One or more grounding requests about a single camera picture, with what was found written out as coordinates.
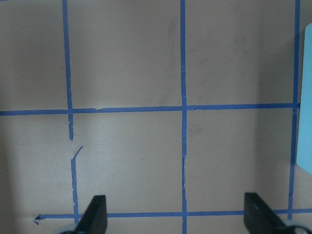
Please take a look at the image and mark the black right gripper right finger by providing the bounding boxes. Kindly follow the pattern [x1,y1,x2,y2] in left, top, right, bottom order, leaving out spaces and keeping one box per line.
[244,193,288,234]

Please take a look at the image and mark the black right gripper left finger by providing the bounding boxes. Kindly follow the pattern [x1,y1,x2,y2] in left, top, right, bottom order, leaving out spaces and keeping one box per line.
[74,195,108,234]

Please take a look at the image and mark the light blue plastic bin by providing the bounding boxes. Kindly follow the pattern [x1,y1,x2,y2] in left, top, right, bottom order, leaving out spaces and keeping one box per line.
[296,24,312,174]

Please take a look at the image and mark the brown paper table cover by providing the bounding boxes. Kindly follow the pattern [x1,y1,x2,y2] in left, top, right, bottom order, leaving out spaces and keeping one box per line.
[0,0,312,234]

